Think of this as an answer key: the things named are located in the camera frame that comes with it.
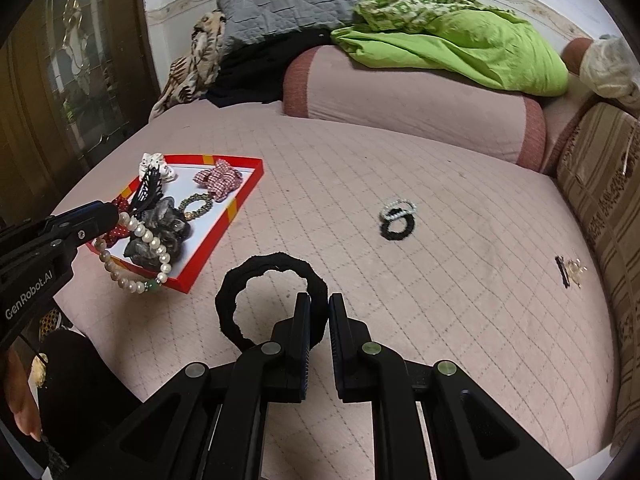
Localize pink bolster pillow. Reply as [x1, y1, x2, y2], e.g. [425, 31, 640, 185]
[542, 37, 601, 176]
[281, 45, 547, 171]

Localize black cloth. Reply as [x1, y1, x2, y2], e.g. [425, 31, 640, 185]
[205, 27, 333, 108]

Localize dark red dotted scrunchie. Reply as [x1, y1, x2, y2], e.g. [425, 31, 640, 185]
[111, 195, 133, 248]

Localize striped floral cushion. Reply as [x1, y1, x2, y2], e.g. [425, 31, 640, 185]
[555, 100, 640, 456]

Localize tiger print blanket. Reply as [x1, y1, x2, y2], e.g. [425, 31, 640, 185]
[149, 10, 228, 121]

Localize white beaded hair tie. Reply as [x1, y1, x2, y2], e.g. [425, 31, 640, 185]
[380, 199, 417, 221]

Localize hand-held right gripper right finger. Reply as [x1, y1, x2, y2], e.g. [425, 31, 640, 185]
[327, 292, 576, 480]

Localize pearl bracelet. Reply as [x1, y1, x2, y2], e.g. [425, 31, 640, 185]
[94, 212, 173, 293]

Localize clear claw hair clip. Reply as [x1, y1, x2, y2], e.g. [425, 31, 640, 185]
[565, 258, 587, 288]

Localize wooden door with glass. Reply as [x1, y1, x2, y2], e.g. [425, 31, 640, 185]
[0, 0, 161, 221]

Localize red checked scrunchie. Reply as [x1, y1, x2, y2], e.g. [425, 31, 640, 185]
[194, 157, 244, 201]

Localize large grey organza scrunchie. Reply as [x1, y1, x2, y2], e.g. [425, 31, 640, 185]
[122, 197, 193, 266]

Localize black claw hair clip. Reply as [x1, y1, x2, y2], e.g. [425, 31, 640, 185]
[129, 167, 166, 218]

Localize black fuzzy hair band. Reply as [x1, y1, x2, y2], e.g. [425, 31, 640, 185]
[214, 252, 331, 353]

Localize thick black hair tie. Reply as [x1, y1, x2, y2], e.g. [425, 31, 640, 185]
[380, 212, 417, 241]

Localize person's black clothing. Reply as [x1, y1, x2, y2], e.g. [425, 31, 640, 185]
[30, 327, 143, 480]

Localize green cloth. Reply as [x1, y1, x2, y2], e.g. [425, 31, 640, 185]
[330, 0, 570, 97]

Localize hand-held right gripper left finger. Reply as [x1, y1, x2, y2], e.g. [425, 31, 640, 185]
[100, 291, 312, 480]

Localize red cardboard box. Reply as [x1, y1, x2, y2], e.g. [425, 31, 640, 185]
[86, 154, 265, 293]

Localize white polka dot scrunchie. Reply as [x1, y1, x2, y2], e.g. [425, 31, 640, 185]
[137, 152, 177, 183]

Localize leopard print scrunchie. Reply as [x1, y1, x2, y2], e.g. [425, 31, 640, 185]
[179, 192, 215, 221]

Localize white cable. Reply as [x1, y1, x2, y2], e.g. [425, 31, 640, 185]
[621, 132, 638, 177]

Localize person's left forearm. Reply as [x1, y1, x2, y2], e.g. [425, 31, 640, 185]
[0, 347, 43, 443]

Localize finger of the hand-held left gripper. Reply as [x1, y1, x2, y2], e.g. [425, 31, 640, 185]
[45, 200, 121, 257]

